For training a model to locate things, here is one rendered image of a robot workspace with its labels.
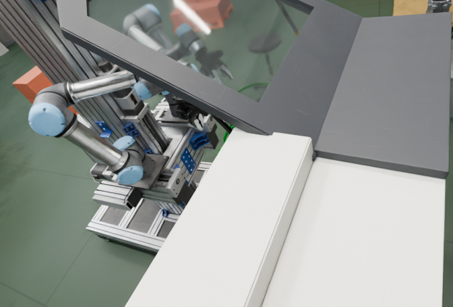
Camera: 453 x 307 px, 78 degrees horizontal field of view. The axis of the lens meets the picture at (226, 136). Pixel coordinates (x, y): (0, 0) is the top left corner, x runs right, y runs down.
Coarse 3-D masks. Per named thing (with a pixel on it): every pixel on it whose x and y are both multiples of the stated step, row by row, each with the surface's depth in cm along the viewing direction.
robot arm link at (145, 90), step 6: (138, 84) 111; (144, 84) 110; (150, 84) 110; (138, 90) 110; (144, 90) 110; (150, 90) 111; (156, 90) 112; (162, 90) 113; (144, 96) 112; (150, 96) 113
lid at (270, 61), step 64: (64, 0) 86; (128, 0) 94; (192, 0) 100; (256, 0) 107; (320, 0) 112; (128, 64) 78; (192, 64) 84; (256, 64) 89; (320, 64) 91; (256, 128) 74; (320, 128) 77
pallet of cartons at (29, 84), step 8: (32, 72) 418; (40, 72) 407; (16, 80) 414; (24, 80) 403; (32, 80) 398; (40, 80) 407; (48, 80) 416; (24, 88) 406; (32, 88) 399; (40, 88) 408; (32, 96) 415; (32, 104) 436
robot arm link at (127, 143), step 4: (124, 136) 144; (128, 136) 142; (120, 140) 142; (124, 140) 140; (128, 140) 139; (132, 140) 140; (116, 144) 140; (120, 144) 139; (124, 144) 137; (128, 144) 137; (132, 144) 139; (136, 144) 143; (120, 148) 136; (124, 148) 136; (128, 148) 137; (132, 148) 138; (136, 148) 140; (140, 148) 146; (140, 152) 145
